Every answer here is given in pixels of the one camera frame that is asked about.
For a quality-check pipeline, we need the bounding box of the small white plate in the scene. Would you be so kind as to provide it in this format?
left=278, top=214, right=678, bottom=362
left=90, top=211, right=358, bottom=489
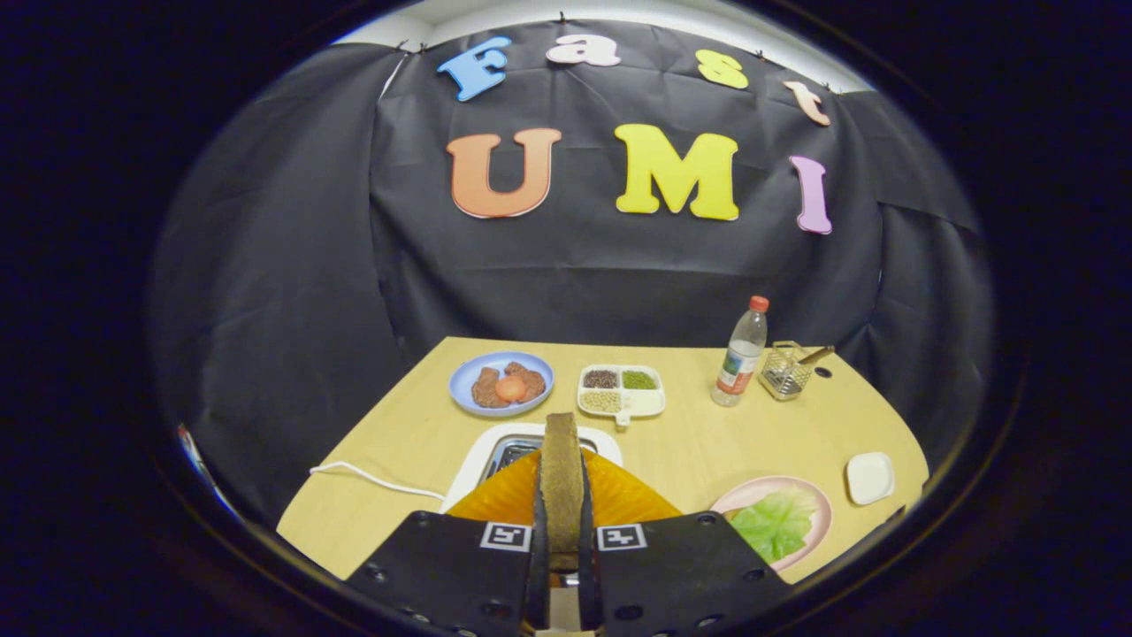
left=845, top=451, right=896, bottom=506

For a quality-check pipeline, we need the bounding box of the wire mesh holder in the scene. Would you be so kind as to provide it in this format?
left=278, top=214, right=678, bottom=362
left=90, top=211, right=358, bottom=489
left=759, top=341, right=815, bottom=402

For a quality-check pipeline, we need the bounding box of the blue plate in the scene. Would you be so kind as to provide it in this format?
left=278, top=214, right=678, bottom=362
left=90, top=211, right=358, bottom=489
left=448, top=351, right=555, bottom=418

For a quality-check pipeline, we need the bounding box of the white power cable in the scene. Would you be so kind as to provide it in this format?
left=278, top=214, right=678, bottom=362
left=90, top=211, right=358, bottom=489
left=309, top=461, right=447, bottom=502

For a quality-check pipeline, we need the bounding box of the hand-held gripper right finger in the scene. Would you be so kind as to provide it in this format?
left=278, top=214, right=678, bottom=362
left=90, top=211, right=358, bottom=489
left=579, top=447, right=792, bottom=637

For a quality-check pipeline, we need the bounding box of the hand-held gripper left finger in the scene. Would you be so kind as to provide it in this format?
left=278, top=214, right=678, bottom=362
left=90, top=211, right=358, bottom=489
left=343, top=447, right=551, bottom=637

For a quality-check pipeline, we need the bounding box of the brown meat patty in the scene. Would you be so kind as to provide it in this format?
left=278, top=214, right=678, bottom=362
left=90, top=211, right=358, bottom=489
left=504, top=361, right=547, bottom=401
left=471, top=366, right=511, bottom=409

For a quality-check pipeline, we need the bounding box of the white divided seasoning tray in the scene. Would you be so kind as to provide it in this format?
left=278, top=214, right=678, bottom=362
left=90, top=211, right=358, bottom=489
left=577, top=364, right=666, bottom=429

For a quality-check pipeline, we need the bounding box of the green lettuce leaf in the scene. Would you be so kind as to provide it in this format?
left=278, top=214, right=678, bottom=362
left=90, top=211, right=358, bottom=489
left=728, top=487, right=820, bottom=564

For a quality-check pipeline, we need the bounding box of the white toaster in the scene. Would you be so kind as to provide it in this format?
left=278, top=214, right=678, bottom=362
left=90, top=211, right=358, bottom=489
left=440, top=422, right=623, bottom=514

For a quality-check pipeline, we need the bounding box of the black backdrop cloth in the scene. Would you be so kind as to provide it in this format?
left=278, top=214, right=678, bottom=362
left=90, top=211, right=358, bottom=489
left=146, top=19, right=991, bottom=523

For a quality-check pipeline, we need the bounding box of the clear bottle with red cap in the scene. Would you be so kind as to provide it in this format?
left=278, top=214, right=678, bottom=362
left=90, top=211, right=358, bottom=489
left=710, top=295, right=770, bottom=408

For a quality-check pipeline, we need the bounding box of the brown toast slice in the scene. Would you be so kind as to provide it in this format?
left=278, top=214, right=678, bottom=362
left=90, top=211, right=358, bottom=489
left=539, top=412, right=586, bottom=572

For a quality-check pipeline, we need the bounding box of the pink plate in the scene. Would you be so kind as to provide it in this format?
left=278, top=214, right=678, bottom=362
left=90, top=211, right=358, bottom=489
left=710, top=476, right=834, bottom=572

